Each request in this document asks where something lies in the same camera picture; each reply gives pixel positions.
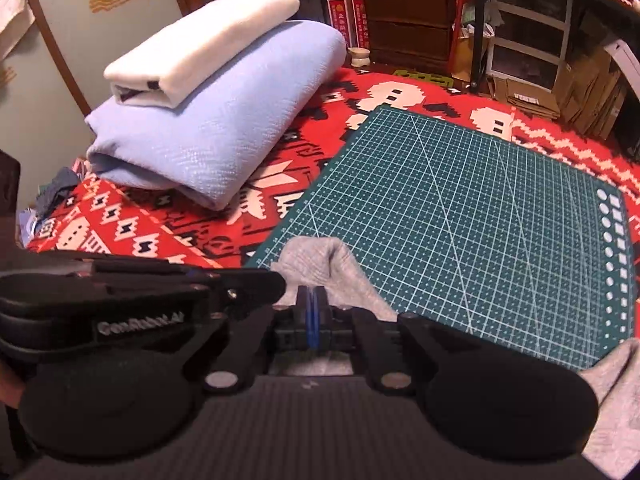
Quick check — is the white folded cloth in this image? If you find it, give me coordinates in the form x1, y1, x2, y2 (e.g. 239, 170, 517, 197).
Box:
103, 0, 301, 110

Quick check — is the lime green perforated board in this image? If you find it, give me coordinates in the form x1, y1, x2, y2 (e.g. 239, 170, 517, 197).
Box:
392, 69, 454, 89

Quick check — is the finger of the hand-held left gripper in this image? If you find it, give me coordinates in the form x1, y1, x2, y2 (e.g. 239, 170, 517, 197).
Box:
190, 267, 288, 319

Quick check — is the person's left hand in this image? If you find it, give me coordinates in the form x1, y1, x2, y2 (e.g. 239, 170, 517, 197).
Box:
0, 366, 26, 407

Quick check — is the stack of flattened cardboard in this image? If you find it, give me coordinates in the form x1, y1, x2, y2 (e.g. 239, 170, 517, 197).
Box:
550, 35, 632, 142

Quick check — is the red patterned blanket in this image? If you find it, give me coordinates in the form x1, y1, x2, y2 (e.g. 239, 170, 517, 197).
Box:
25, 65, 640, 281

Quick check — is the green cutting mat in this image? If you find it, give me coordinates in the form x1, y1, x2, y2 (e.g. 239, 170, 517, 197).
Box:
245, 104, 639, 372

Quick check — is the wooden drawer cabinet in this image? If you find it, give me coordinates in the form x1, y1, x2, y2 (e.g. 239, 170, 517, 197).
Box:
360, 0, 457, 74

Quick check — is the red printed carton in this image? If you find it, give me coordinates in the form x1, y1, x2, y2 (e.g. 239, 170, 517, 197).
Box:
351, 0, 374, 51
326, 0, 355, 49

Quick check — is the white flat box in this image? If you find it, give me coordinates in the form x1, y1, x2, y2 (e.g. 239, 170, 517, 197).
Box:
602, 37, 640, 89

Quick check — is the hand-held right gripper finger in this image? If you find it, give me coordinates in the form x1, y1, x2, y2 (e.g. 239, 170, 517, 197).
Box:
202, 285, 312, 395
313, 286, 493, 395

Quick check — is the denim cloth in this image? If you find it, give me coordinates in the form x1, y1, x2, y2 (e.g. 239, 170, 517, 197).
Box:
35, 167, 82, 217

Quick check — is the flat cardboard box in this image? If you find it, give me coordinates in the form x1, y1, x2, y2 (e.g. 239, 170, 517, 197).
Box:
492, 77, 562, 119

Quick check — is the white plastic drawer unit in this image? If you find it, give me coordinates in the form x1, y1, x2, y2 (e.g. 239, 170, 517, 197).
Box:
485, 0, 574, 92

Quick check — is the light blue folded blanket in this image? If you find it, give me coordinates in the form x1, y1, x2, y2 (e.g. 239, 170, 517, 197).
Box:
85, 20, 349, 212

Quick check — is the white hanging cloth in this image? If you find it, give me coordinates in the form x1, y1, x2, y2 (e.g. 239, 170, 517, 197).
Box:
0, 0, 36, 62

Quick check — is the grey t-shirt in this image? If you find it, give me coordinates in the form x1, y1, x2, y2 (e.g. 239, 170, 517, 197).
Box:
270, 237, 640, 478

